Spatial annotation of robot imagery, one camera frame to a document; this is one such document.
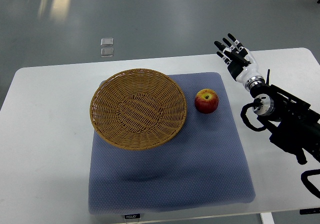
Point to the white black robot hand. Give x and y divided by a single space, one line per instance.
240 62

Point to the red yellow apple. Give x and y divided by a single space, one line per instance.
206 101

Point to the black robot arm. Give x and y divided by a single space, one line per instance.
293 125

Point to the woven wicker basket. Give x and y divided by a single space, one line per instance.
138 109

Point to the blue quilted mat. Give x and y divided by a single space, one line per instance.
203 165

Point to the lower floor socket cover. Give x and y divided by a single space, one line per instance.
107 52

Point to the floor socket cover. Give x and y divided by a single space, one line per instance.
107 41
107 52

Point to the upper floor socket cover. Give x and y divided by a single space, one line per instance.
107 41

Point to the white table leg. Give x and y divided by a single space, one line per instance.
267 218

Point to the black table control panel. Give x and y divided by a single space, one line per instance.
309 211

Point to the black table brand label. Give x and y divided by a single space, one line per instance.
132 216

